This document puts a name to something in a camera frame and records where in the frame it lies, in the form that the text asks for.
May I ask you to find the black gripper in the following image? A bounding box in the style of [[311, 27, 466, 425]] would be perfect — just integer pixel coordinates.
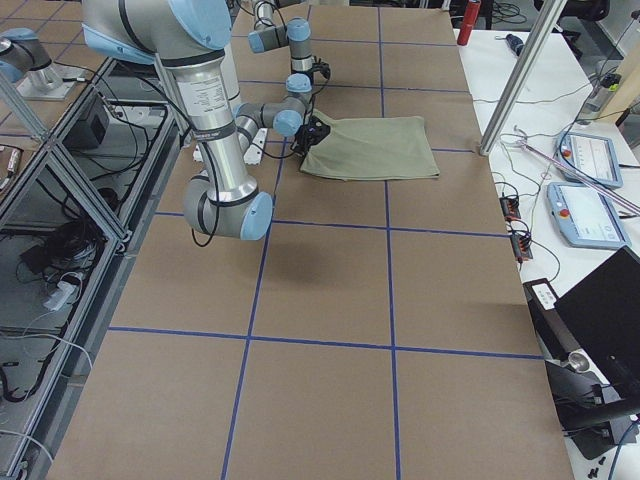
[[291, 125, 315, 153]]

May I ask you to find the olive green long-sleeve shirt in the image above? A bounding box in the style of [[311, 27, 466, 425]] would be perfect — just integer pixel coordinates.
[[300, 112, 440, 181]]

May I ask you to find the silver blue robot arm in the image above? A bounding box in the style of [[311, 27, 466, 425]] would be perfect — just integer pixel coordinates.
[[248, 1, 316, 79], [82, 1, 314, 241]]

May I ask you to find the red bottle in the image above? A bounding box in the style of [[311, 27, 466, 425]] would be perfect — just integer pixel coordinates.
[[457, 0, 481, 46]]

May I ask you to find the orange black circuit board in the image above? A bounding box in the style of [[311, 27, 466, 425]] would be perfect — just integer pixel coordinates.
[[499, 196, 522, 222]]

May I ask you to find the metal reacher grabber stick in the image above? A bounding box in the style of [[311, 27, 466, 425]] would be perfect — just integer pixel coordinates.
[[514, 127, 639, 217]]

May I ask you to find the far blue teach pendant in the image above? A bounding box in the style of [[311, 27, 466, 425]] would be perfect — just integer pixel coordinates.
[[555, 132, 623, 188]]

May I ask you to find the blue teach pendant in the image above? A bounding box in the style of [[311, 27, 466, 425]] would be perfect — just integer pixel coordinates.
[[546, 182, 631, 250], [555, 132, 623, 188]]

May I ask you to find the near blue teach pendant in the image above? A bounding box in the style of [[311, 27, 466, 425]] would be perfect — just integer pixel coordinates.
[[546, 182, 631, 250]]

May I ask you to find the clear water bottle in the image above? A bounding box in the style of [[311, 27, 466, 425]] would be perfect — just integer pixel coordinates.
[[577, 72, 622, 125]]

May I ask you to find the black monitor on stand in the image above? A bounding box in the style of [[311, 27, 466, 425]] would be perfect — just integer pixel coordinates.
[[523, 247, 639, 459]]

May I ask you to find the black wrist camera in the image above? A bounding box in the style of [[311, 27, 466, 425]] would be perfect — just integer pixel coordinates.
[[304, 116, 331, 147], [312, 58, 331, 80]]

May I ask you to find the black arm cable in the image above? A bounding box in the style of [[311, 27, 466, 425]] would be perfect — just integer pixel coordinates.
[[189, 89, 321, 247]]

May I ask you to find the aluminium frame post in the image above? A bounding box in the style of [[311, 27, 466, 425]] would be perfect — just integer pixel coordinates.
[[479, 0, 567, 156]]

